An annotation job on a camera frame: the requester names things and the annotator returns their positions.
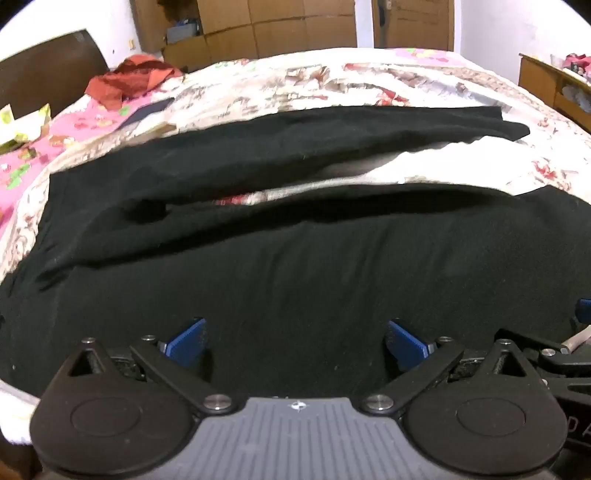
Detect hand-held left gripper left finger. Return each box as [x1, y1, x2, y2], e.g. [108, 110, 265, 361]
[59, 318, 234, 414]

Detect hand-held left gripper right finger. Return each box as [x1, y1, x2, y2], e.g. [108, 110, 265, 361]
[361, 319, 546, 414]

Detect black pants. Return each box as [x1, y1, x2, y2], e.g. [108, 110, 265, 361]
[0, 106, 591, 409]

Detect dark blue cloth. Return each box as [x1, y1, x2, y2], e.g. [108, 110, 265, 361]
[121, 98, 176, 128]

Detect wooden side cabinet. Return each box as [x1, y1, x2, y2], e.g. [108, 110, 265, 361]
[518, 52, 591, 136]

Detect pile of clothes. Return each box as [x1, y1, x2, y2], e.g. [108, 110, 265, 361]
[549, 52, 591, 84]

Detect red cloth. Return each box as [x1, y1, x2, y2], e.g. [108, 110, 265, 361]
[87, 54, 186, 110]

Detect white floral blanket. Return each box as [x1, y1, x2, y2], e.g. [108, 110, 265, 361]
[0, 46, 591, 445]

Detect dark wooden headboard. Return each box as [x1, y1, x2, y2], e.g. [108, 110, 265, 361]
[0, 29, 112, 119]

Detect grey box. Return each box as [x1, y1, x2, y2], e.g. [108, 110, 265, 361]
[165, 22, 203, 45]

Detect wooden door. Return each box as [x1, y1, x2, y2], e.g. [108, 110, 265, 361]
[372, 0, 456, 51]

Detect wooden wardrobe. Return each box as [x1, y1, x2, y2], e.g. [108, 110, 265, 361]
[131, 0, 359, 73]

